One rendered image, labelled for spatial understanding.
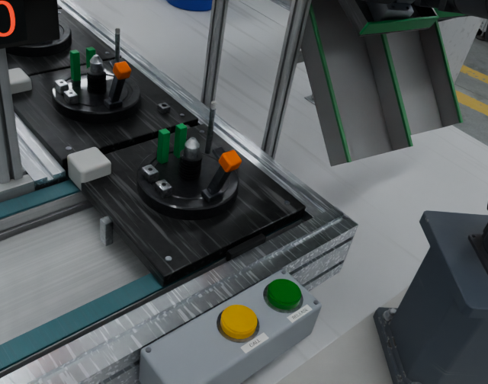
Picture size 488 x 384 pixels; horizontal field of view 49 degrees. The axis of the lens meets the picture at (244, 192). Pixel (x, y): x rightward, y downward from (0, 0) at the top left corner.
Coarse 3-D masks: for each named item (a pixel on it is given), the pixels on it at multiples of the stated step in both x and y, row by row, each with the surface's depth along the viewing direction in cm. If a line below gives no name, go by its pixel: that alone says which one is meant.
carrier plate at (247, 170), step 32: (192, 128) 86; (128, 160) 77; (96, 192) 71; (128, 192) 72; (256, 192) 76; (288, 192) 77; (128, 224) 67; (160, 224) 68; (192, 224) 69; (224, 224) 70; (256, 224) 71; (160, 256) 64; (192, 256) 65
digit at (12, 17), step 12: (0, 0) 53; (12, 0) 54; (0, 12) 54; (12, 12) 55; (24, 12) 55; (0, 24) 54; (12, 24) 55; (24, 24) 56; (0, 36) 55; (12, 36) 56; (24, 36) 57
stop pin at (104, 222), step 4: (108, 216) 68; (100, 220) 68; (104, 220) 68; (108, 220) 68; (100, 224) 68; (104, 224) 67; (108, 224) 68; (112, 224) 68; (100, 228) 69; (104, 228) 68; (108, 228) 68; (112, 228) 68; (104, 232) 68; (108, 232) 68; (112, 232) 69; (104, 236) 69; (108, 236) 69; (112, 236) 69; (104, 240) 69; (108, 240) 69; (112, 240) 70; (104, 244) 69; (108, 244) 70
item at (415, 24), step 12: (348, 0) 69; (360, 0) 72; (348, 12) 70; (360, 12) 68; (420, 12) 76; (432, 12) 74; (360, 24) 69; (372, 24) 68; (384, 24) 69; (396, 24) 70; (408, 24) 72; (420, 24) 73; (360, 36) 69
